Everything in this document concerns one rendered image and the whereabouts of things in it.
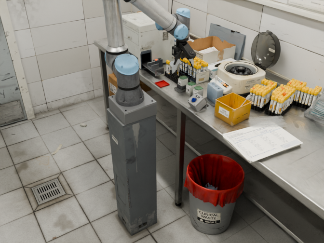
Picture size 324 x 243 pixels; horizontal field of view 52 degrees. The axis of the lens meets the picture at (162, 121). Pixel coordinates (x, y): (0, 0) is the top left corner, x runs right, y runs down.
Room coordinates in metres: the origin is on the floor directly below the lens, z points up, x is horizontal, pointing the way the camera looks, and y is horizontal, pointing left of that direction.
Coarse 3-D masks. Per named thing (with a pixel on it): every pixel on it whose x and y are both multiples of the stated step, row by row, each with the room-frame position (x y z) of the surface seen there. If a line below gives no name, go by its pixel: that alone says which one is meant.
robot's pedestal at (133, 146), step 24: (120, 120) 1.45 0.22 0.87; (144, 120) 1.47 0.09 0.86; (120, 144) 1.45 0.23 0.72; (144, 144) 1.47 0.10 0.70; (120, 168) 1.47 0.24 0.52; (144, 168) 1.47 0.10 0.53; (120, 192) 1.50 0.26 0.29; (144, 192) 1.46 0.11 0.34; (120, 216) 1.54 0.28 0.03; (144, 216) 1.46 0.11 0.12
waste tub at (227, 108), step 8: (224, 96) 1.53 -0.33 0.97; (232, 96) 1.57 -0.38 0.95; (240, 96) 1.53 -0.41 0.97; (216, 104) 1.49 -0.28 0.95; (224, 104) 1.44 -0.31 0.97; (232, 104) 1.56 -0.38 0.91; (240, 104) 1.52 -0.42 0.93; (248, 104) 1.45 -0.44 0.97; (216, 112) 1.48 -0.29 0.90; (224, 112) 1.44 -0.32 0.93; (232, 112) 1.40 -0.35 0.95; (240, 112) 1.42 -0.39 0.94; (248, 112) 1.46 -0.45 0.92; (224, 120) 1.43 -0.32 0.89; (232, 120) 1.39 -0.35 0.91; (240, 120) 1.43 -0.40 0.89
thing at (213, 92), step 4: (208, 84) 1.67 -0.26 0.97; (212, 84) 1.66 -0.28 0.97; (216, 84) 1.66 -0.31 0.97; (208, 88) 1.67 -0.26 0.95; (212, 88) 1.63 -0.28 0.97; (216, 88) 1.61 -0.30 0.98; (220, 88) 1.61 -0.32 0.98; (208, 92) 1.66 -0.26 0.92; (212, 92) 1.63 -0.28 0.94; (216, 92) 1.59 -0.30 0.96; (220, 92) 1.60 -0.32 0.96; (208, 96) 1.66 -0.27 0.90; (212, 96) 1.63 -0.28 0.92; (216, 96) 1.59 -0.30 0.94; (220, 96) 1.60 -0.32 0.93; (208, 100) 1.64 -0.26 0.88; (212, 100) 1.62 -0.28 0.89; (212, 104) 1.60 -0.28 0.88
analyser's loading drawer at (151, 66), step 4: (144, 64) 2.07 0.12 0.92; (148, 64) 2.03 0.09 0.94; (152, 64) 2.04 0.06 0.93; (156, 64) 2.01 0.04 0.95; (148, 68) 2.01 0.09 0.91; (152, 68) 1.99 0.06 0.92; (156, 68) 2.01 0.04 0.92; (160, 68) 1.96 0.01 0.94; (156, 72) 1.94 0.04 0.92; (160, 72) 1.96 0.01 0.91
